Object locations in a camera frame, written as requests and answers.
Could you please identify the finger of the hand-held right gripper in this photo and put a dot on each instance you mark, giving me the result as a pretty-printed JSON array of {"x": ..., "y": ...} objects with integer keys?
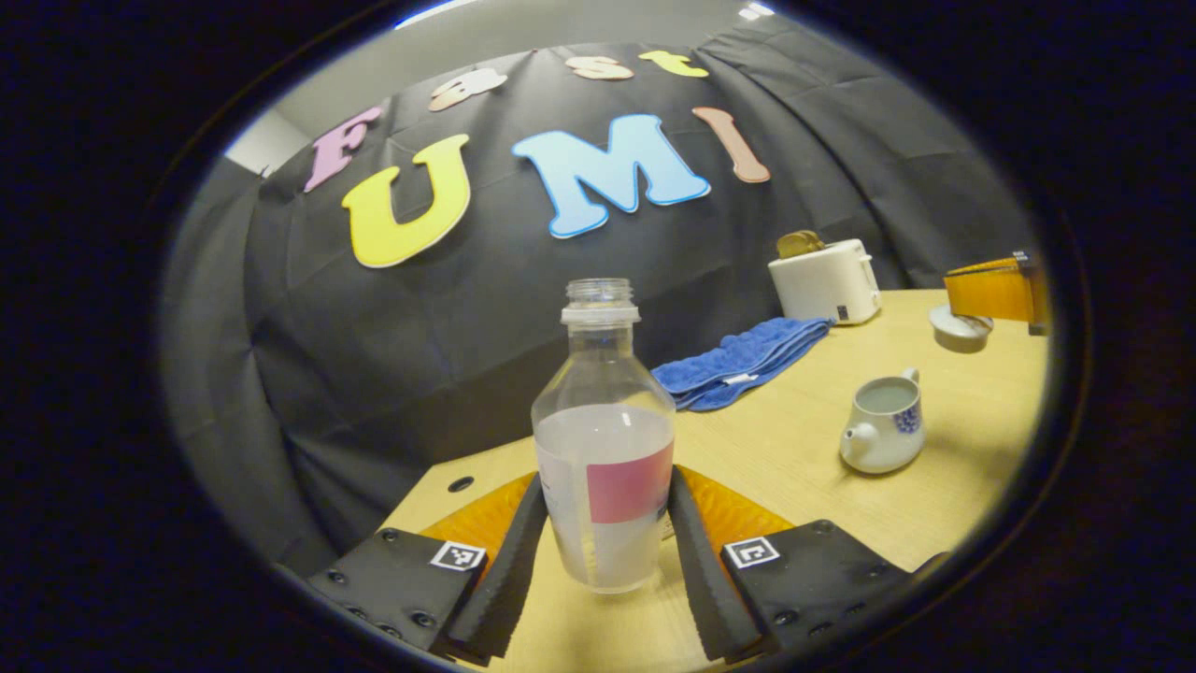
[{"x": 990, "y": 292}]

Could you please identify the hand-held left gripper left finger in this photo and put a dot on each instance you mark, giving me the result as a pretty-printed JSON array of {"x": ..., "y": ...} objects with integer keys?
[{"x": 505, "y": 579}]

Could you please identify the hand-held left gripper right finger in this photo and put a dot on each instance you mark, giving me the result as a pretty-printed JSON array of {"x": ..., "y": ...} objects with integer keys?
[{"x": 701, "y": 579}]

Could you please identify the white teacup lid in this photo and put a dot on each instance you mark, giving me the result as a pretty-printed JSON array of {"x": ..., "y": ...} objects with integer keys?
[{"x": 961, "y": 329}]

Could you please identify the clear water bottle pink label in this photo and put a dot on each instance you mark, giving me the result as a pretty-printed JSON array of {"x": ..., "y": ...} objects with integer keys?
[{"x": 603, "y": 449}]

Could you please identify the white blue-patterned teacup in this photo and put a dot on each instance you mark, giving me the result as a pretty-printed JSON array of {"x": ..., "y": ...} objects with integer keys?
[{"x": 883, "y": 435}]

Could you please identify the white toaster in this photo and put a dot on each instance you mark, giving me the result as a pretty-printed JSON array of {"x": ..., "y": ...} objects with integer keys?
[{"x": 827, "y": 280}]

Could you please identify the brown toast slice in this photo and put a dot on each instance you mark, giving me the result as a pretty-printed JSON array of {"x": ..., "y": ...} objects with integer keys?
[{"x": 799, "y": 244}]

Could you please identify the folded blue towel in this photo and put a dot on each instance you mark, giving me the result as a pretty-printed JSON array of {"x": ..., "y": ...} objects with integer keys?
[{"x": 738, "y": 360}]

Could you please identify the black backdrop cloth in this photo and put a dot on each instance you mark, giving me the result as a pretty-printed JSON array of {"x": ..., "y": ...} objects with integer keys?
[{"x": 355, "y": 355}]

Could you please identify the small ceiling light panel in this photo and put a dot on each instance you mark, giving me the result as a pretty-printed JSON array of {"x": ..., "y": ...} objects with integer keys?
[{"x": 755, "y": 11}]

